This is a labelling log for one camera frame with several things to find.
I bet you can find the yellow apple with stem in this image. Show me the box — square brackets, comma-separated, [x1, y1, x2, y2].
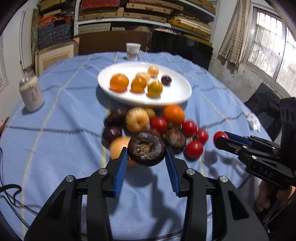
[125, 107, 149, 133]

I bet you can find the orange-yellow tomato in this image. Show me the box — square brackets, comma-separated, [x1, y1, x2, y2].
[130, 76, 147, 93]
[147, 81, 163, 98]

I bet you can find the dark mangosteen front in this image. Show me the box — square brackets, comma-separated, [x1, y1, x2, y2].
[127, 131, 166, 167]

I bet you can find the dark mangosteen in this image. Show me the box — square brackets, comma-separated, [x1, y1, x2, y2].
[148, 128, 162, 139]
[104, 108, 128, 127]
[162, 128, 186, 154]
[127, 131, 166, 167]

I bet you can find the person's right hand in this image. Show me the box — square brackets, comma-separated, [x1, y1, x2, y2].
[255, 181, 295, 212]

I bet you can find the left window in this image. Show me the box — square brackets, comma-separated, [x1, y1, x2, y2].
[0, 35, 9, 93]

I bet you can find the white paper cup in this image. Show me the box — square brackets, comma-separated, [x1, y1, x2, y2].
[126, 43, 141, 60]

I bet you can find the white oval plate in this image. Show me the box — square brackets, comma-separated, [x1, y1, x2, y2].
[97, 61, 192, 108]

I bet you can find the crumpled white tissue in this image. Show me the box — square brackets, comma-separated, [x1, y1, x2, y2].
[247, 113, 260, 133]

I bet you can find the pale round pear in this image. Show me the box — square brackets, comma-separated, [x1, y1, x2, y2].
[109, 136, 131, 160]
[135, 72, 151, 83]

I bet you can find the dark mangosteen right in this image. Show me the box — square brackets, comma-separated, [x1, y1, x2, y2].
[162, 128, 186, 154]

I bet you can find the black cloth on chair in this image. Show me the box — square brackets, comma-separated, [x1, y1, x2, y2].
[244, 83, 295, 150]

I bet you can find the pale round pear front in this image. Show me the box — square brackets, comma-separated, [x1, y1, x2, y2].
[135, 72, 151, 83]

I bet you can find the white metal shelf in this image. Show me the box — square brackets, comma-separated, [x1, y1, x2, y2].
[74, 1, 218, 41]

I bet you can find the black cable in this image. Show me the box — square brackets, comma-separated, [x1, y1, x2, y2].
[0, 148, 31, 209]

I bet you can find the dark mangosteen back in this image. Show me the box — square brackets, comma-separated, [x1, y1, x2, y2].
[104, 108, 128, 127]

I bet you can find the white beverage can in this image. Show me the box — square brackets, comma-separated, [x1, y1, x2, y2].
[19, 74, 45, 112]

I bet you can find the orange mandarin near plate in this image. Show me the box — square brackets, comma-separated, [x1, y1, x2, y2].
[162, 105, 185, 126]

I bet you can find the red cherry tomato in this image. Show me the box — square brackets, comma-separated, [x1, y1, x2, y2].
[196, 129, 209, 145]
[182, 120, 198, 138]
[150, 116, 168, 134]
[185, 140, 204, 160]
[213, 131, 229, 150]

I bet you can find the wooden framed panel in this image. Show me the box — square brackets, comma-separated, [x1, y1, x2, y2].
[35, 37, 80, 77]

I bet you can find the right window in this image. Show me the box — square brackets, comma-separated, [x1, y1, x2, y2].
[245, 4, 295, 97]

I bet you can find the dark plum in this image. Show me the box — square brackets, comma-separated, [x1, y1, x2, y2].
[102, 126, 122, 148]
[161, 75, 172, 86]

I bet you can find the brown wooden board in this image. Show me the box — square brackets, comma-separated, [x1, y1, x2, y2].
[77, 30, 152, 55]

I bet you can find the dark mangosteen middle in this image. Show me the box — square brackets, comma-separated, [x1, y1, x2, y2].
[148, 128, 162, 139]

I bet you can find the blue checked tablecloth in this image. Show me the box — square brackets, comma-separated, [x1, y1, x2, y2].
[1, 52, 268, 240]

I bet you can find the large orange mandarin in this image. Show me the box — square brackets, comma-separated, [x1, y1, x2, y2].
[109, 73, 130, 93]

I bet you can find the beige patterned curtain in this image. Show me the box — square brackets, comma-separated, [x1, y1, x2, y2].
[218, 0, 251, 68]

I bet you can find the yellow pear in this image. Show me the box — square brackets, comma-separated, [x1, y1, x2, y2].
[147, 65, 159, 78]

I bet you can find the window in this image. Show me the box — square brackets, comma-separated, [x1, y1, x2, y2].
[0, 35, 9, 93]
[245, 4, 295, 97]

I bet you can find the small yellow fruit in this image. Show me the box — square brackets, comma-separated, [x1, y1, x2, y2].
[144, 108, 156, 120]

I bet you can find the wooden chair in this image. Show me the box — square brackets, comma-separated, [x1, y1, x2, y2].
[0, 117, 10, 133]

